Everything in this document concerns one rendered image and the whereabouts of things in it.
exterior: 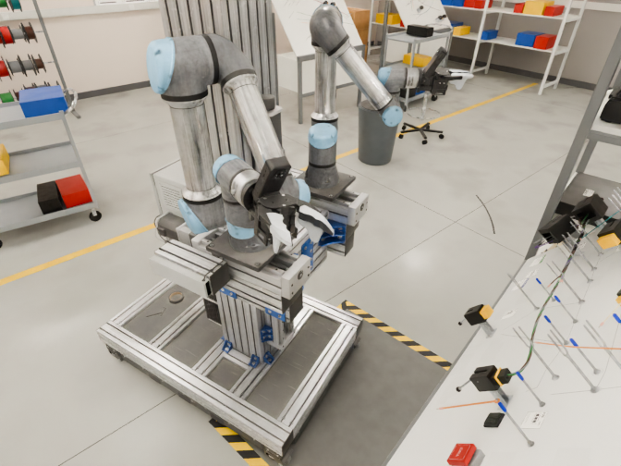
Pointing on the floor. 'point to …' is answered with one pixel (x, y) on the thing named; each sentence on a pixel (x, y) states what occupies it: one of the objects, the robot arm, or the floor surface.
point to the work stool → (421, 119)
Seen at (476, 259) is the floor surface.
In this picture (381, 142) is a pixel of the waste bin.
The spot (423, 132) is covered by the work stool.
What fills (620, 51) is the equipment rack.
